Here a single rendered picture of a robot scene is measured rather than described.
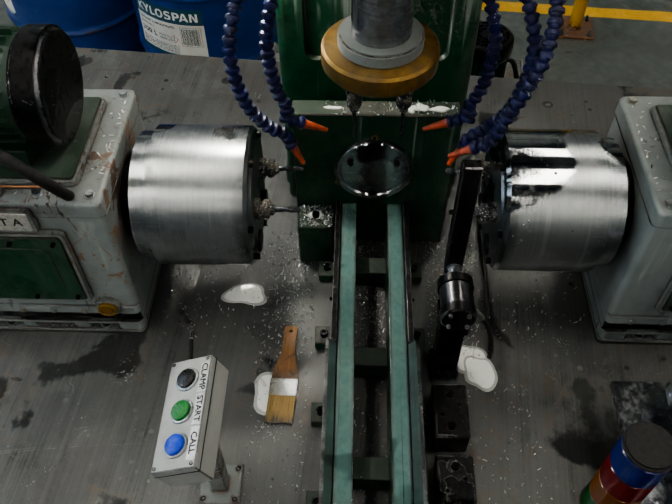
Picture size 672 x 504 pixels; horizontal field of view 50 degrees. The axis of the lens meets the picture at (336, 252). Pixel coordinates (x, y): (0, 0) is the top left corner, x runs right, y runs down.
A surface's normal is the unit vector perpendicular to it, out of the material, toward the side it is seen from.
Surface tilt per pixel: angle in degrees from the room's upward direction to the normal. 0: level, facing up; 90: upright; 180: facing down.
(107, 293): 89
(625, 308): 89
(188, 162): 17
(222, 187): 39
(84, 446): 0
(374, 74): 0
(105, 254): 89
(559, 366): 0
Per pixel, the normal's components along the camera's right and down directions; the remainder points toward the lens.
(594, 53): 0.00, -0.63
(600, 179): -0.02, -0.19
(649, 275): -0.03, 0.77
